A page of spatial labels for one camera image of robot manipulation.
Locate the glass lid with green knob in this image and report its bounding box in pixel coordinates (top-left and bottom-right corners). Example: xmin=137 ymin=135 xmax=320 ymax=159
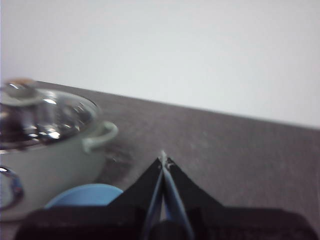
xmin=0 ymin=77 xmax=101 ymax=151

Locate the pale green electric steamer pot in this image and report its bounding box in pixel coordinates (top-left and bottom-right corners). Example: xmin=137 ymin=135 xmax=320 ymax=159
xmin=0 ymin=99 xmax=119 ymax=223

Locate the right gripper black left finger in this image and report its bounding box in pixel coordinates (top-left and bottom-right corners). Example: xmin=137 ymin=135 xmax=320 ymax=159
xmin=107 ymin=157 xmax=165 ymax=226

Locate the blue ribbed bowl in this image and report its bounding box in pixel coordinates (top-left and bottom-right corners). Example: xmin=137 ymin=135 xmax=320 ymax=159
xmin=44 ymin=183 xmax=125 ymax=210

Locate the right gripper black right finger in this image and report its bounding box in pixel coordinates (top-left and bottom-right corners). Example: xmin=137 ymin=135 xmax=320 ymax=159
xmin=164 ymin=157 xmax=224 ymax=226

